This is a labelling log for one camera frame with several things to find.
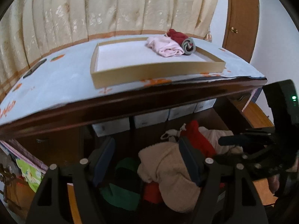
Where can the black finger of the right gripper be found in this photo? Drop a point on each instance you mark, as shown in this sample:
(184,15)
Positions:
(256,131)
(245,140)

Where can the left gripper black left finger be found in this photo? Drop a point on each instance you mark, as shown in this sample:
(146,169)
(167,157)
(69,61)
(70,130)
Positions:
(51,201)

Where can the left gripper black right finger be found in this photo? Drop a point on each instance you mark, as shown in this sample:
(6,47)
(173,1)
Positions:
(227,195)

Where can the white dotted underwear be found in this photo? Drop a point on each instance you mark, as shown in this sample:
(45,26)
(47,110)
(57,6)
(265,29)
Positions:
(211,135)

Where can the bright red underwear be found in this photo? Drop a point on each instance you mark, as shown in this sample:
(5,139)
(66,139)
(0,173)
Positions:
(197,140)

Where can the green underwear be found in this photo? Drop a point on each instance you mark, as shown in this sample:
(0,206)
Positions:
(120,197)

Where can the beige dotted underwear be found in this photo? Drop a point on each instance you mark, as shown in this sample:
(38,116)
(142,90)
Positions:
(163,164)

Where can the dark red underwear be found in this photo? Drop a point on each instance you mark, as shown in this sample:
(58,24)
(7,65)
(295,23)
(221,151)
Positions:
(186,42)

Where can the light pink underwear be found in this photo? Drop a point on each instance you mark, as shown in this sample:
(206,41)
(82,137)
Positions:
(164,46)

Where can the orange underwear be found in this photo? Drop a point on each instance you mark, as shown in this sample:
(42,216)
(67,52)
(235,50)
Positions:
(152,193)

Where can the open wooden drawer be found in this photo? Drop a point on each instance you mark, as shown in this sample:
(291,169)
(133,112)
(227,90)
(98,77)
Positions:
(125,161)

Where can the person's right hand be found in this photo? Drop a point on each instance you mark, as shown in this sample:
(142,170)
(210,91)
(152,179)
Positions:
(273,183)

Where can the green cartoon bag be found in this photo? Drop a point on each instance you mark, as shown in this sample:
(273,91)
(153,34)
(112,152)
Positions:
(31,175)

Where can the white tissue box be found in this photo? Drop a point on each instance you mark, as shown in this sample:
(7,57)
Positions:
(204,105)
(152,118)
(111,127)
(181,111)

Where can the dark wooden desk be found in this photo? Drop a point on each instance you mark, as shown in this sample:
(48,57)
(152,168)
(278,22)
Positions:
(56,135)

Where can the brass door knob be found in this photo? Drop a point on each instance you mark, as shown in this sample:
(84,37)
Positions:
(234,30)

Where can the wooden door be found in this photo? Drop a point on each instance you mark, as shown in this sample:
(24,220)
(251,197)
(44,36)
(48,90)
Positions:
(244,16)

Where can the curtain tassel tieback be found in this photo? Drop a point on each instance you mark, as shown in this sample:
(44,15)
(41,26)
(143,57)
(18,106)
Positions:
(208,36)

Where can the white persimmon print tablecloth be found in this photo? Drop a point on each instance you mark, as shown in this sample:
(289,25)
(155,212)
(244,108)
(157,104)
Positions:
(65,78)

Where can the black smartphone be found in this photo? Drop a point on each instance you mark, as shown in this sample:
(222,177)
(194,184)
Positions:
(34,68)

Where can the shallow cardboard tray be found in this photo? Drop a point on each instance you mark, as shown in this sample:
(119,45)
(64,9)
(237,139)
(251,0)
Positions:
(128,60)

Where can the beige floral curtain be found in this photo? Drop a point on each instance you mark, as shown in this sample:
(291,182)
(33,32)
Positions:
(32,29)

